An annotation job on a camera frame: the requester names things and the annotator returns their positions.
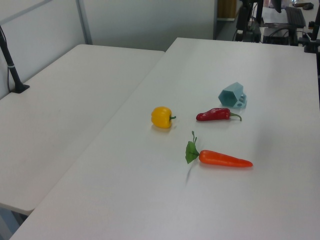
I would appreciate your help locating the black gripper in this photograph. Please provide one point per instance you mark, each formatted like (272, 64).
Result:
(243, 17)

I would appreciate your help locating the light blue hexagonal mug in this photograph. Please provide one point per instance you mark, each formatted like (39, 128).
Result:
(228, 97)

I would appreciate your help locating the black equipment stand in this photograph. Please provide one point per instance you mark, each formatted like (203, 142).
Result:
(255, 32)

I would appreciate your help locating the wooden cabinet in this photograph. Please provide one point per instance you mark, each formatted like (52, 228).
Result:
(226, 8)

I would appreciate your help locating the black electronics box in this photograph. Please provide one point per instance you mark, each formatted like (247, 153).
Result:
(280, 37)

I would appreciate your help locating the black keyboard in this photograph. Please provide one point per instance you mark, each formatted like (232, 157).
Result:
(296, 16)

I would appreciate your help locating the black clamp stand orange knob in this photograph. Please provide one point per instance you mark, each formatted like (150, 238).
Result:
(312, 42)

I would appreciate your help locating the red chili pepper toy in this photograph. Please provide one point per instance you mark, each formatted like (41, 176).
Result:
(212, 115)

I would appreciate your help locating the yellow bell pepper toy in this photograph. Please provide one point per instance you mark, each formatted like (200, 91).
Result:
(161, 117)

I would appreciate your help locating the orange carrot toy with leaves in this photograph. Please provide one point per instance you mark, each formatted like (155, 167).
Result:
(220, 158)

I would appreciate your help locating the grey metal partition frame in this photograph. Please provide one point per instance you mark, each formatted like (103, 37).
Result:
(83, 22)

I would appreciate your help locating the black camera pole with base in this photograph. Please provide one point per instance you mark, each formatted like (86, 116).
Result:
(11, 67)

